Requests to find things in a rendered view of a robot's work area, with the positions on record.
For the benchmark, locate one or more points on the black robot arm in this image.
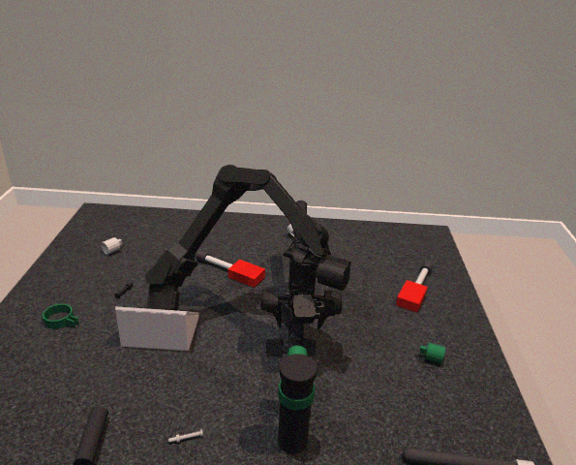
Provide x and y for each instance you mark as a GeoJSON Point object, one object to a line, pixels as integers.
{"type": "Point", "coordinates": [178, 262]}

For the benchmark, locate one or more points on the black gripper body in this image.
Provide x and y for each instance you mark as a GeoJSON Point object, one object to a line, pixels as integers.
{"type": "Point", "coordinates": [270, 297]}

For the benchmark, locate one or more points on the small white cylinder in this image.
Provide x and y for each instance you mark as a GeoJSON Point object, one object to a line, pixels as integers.
{"type": "Point", "coordinates": [111, 245]}

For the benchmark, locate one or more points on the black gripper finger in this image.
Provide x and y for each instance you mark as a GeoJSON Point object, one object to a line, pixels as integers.
{"type": "Point", "coordinates": [323, 318]}
{"type": "Point", "coordinates": [277, 314]}

